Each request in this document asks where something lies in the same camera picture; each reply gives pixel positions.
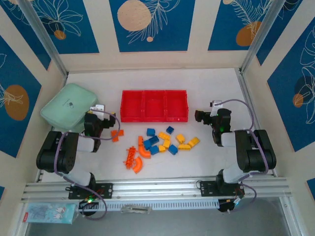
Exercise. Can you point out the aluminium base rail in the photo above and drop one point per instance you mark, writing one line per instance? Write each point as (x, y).
(160, 188)

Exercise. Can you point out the printed tissue pack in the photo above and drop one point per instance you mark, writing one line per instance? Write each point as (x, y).
(49, 213)

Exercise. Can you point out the orange spiked axle lego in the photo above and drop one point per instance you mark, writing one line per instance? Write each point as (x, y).
(130, 156)

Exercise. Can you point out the small orange lego brick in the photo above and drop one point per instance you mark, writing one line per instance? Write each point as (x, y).
(140, 140)

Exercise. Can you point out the black electronics box with LED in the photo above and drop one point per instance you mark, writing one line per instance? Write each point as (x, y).
(88, 207)
(227, 206)

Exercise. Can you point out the small metal bracket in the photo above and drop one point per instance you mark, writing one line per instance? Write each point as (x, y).
(135, 210)

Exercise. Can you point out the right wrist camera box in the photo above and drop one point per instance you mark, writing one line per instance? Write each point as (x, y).
(216, 105)

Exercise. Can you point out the red three-compartment tray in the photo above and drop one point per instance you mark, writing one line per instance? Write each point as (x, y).
(152, 105)

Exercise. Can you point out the mint green zip pouch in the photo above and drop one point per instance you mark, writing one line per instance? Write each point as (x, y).
(66, 103)

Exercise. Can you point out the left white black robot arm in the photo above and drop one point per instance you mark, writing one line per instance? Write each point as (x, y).
(56, 152)

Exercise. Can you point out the orange curved pipe lego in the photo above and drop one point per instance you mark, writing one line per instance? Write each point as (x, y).
(137, 166)
(144, 152)

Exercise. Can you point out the aluminium frame post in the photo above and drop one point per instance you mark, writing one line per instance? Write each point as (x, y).
(52, 49)
(261, 37)

